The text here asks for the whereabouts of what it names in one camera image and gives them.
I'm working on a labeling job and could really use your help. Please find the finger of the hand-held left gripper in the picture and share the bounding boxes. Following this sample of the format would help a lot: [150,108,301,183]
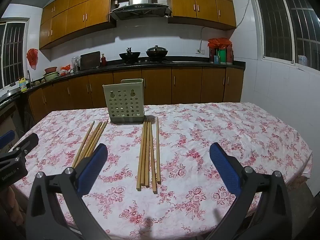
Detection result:
[0,130,15,150]
[7,133,39,161]

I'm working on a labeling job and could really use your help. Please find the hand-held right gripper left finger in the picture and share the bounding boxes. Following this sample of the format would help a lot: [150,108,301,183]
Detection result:
[25,143,112,240]

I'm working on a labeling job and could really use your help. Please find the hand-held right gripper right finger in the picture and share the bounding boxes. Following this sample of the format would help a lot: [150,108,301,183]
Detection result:
[205,142,293,240]

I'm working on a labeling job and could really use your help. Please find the wooden chopstick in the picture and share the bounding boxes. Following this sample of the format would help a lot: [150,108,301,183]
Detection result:
[141,121,150,186]
[90,119,109,154]
[145,122,152,187]
[79,122,103,162]
[85,121,106,158]
[136,121,147,191]
[72,121,95,167]

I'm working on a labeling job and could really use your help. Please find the beige perforated chopstick holder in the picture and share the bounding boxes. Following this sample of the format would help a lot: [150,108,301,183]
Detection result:
[102,79,146,125]

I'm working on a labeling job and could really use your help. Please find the pink floral tablecloth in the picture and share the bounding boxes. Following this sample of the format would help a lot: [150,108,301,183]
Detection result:
[12,102,313,240]

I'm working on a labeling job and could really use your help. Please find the green plastic basin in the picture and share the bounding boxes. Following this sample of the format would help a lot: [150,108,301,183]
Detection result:
[42,71,60,82]

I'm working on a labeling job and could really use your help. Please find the barred window beside sink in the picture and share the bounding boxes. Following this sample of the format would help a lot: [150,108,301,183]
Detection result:
[0,17,30,91]

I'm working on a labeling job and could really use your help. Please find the clear glass jar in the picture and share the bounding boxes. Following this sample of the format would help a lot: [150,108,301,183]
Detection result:
[71,56,81,72]

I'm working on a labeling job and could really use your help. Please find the wooden lower kitchen cabinets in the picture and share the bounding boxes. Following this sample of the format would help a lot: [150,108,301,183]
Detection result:
[27,67,245,123]

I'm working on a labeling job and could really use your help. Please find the wooden kitchen cabinets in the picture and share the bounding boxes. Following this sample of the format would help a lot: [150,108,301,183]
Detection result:
[39,0,237,50]
[27,67,245,123]

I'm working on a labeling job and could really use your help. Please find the dark wooden cutting board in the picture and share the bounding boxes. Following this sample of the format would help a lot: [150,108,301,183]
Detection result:
[80,51,101,71]

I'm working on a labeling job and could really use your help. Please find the black kitchen countertop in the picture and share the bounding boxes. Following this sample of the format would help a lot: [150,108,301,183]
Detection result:
[0,59,247,99]

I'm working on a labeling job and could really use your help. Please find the red bag of bottles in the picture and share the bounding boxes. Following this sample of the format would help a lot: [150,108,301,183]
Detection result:
[207,38,234,64]

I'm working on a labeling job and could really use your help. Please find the gas stove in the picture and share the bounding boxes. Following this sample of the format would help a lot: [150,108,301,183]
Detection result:
[116,58,173,67]

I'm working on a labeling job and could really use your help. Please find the black wok with utensil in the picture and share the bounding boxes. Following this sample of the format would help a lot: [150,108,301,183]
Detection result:
[119,47,141,64]

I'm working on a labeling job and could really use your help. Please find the black wok with lid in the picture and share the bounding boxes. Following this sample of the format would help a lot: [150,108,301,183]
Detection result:
[145,45,169,61]

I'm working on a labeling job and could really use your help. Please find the wooden upper kitchen cabinets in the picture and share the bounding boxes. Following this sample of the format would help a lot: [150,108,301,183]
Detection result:
[39,0,237,50]

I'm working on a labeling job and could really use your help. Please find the large barred sliding window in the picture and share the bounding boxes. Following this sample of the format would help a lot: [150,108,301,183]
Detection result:
[247,0,320,72]

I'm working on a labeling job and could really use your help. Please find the steel range hood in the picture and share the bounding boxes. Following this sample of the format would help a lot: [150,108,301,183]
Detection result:
[109,0,172,21]

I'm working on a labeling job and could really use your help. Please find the red plastic bag on wall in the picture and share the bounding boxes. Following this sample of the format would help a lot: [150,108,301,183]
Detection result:
[26,48,39,70]

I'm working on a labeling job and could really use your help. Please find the white wall cable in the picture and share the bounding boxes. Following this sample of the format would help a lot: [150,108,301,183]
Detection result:
[235,0,253,28]

